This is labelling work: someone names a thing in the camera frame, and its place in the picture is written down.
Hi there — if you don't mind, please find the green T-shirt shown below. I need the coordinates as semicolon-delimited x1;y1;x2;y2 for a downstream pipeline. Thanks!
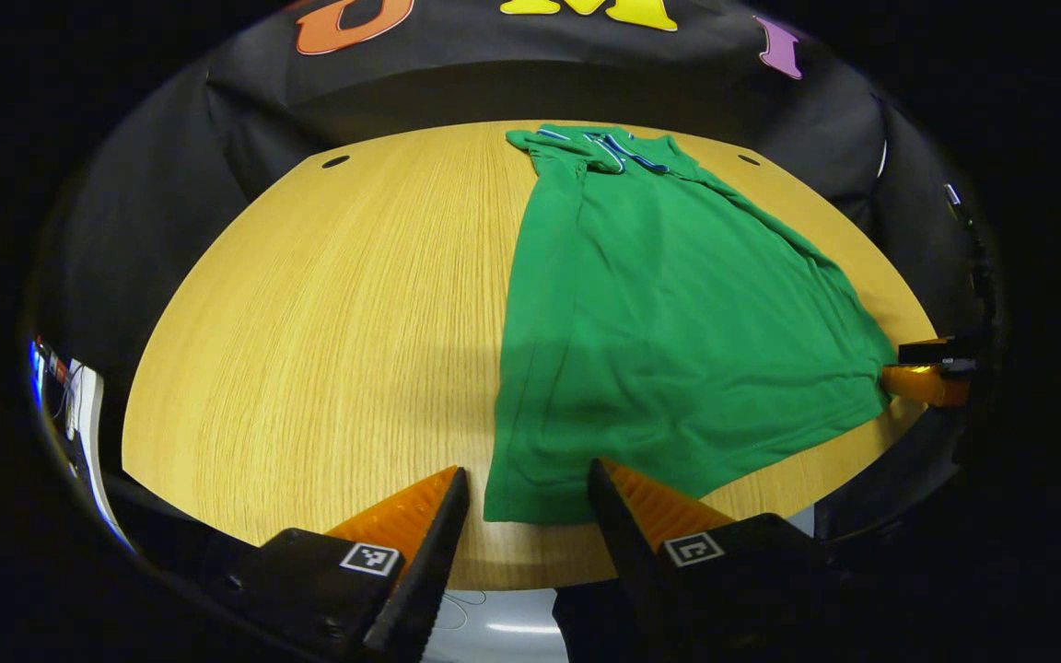
483;122;898;526

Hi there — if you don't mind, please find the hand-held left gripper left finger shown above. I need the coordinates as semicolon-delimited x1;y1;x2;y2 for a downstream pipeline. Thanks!
204;465;472;663

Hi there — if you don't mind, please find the white object with cables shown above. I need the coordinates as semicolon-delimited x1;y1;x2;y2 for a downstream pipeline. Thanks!
65;364;131;549

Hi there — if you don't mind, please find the bright display screen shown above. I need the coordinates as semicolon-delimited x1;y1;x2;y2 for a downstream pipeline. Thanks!
29;336;80;434

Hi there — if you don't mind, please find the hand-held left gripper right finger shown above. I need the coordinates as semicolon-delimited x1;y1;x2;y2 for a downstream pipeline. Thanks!
586;458;840;663

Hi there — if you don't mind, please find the black backdrop cloth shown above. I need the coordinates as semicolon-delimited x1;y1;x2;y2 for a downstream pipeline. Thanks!
29;0;1001;434

